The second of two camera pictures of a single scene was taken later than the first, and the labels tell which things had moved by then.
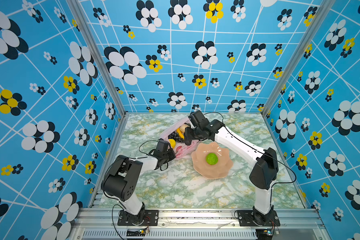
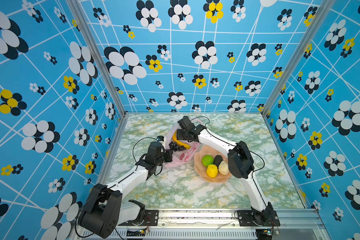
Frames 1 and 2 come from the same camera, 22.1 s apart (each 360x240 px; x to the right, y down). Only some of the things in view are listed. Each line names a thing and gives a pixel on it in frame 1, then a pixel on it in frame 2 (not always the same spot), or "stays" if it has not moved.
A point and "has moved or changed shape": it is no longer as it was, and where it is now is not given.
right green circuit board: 264,233 stays
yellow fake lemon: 172,142 -> 212,170
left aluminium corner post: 98,55 stays
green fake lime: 212,158 has moved or changed shape
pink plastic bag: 181,149 has moved or changed shape
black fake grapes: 174,135 -> 174,147
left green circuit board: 135,232 stays
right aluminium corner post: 299,57 stays
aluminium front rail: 195,224 stays
